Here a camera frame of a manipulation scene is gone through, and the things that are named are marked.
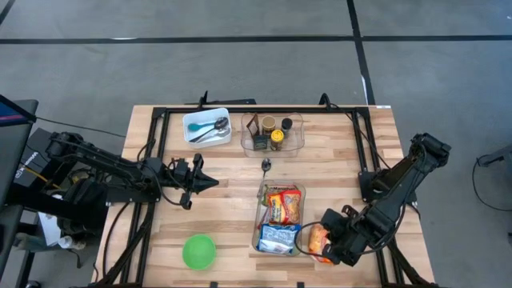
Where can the black-lid spice jar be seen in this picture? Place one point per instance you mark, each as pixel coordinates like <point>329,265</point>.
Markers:
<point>286,123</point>

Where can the large clear plastic bin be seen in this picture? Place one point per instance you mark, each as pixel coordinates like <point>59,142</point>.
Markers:
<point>256,236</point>

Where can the brown white-label spice packet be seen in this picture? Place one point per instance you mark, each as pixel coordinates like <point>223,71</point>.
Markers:
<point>252,126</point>

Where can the yellow-lid spice jar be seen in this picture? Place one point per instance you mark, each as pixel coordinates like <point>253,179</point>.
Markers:
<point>277,136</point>

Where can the white paper bag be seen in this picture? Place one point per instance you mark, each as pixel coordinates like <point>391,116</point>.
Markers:
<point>50,228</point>

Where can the green plastic bowl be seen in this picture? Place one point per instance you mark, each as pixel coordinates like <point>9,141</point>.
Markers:
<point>199,253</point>

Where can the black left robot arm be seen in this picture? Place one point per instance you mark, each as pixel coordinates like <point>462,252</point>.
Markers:
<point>108,164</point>

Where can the black metal table frame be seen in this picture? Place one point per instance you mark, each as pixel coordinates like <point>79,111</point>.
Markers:
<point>260,109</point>

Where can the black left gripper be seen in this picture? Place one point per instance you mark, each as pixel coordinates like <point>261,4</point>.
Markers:
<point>188,176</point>

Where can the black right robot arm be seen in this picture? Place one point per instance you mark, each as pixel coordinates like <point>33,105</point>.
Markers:
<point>400,188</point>

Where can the tan-lid spice jar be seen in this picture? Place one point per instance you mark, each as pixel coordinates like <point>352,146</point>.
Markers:
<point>269,123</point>

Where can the red beef ramen packet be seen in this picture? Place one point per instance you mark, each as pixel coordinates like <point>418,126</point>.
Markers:
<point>285,207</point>

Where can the dark computer monitor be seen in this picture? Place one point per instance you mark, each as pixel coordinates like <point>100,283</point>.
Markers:
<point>12,140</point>

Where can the black box white logo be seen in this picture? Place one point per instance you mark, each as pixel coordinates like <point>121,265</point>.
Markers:
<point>32,156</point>

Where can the silver metal spoon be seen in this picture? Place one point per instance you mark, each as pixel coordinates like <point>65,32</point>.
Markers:
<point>225,132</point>

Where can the small clear plastic bin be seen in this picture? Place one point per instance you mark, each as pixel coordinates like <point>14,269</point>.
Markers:
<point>296,148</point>

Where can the dark steel spoon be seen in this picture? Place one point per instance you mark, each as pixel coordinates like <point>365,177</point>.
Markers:
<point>266,164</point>
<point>221,123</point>

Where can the white plastic bin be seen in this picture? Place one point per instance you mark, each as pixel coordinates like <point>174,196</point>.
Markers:
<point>192,116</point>

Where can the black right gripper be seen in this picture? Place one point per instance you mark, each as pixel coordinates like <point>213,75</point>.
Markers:
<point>346,236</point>

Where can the dark grey stand foot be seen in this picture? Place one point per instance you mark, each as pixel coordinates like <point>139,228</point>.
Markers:
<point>496,157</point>

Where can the teal silicone spoon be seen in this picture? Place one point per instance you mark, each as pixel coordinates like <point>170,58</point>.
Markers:
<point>195,127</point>

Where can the orange ramen packet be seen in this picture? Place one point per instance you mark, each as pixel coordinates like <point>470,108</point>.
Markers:
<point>316,240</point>

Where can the blue ramen packet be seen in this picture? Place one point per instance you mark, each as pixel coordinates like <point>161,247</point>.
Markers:
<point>278,238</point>

